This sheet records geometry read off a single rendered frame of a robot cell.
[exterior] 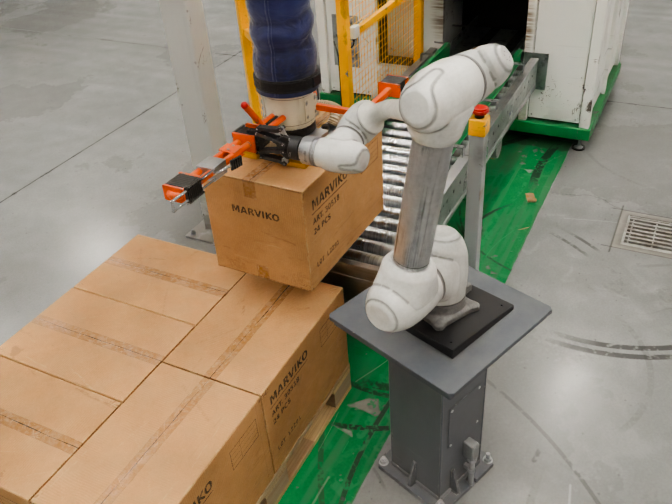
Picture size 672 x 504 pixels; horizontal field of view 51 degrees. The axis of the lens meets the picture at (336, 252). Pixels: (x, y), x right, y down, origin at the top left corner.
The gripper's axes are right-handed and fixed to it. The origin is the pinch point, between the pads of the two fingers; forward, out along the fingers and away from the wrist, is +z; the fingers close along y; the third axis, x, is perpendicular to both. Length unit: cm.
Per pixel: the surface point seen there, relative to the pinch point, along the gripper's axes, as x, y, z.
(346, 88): 146, 46, 39
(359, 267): 22, 59, -26
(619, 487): 11, 120, -131
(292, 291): 6, 66, -5
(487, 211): 170, 120, -35
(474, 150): 78, 33, -52
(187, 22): 93, -1, 93
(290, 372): -26, 72, -22
